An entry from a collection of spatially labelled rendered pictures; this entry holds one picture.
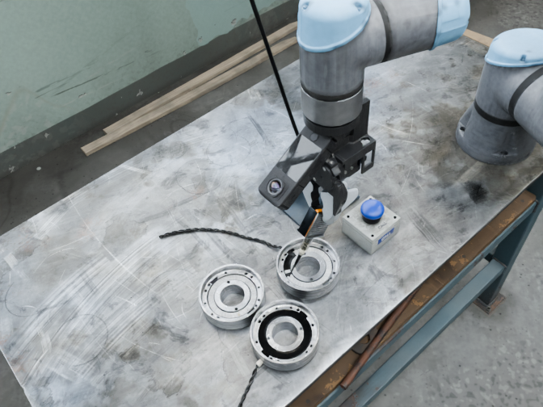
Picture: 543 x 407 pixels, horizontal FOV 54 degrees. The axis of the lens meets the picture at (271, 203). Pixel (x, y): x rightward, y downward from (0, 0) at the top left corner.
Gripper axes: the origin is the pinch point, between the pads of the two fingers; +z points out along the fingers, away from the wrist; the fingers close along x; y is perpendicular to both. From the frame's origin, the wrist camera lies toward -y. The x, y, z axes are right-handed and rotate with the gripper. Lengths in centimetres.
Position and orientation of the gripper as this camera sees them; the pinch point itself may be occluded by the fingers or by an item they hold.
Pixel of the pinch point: (319, 215)
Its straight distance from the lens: 81.3
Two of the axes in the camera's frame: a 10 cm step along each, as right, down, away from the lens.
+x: -6.2, -5.8, 5.3
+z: 0.8, 6.3, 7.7
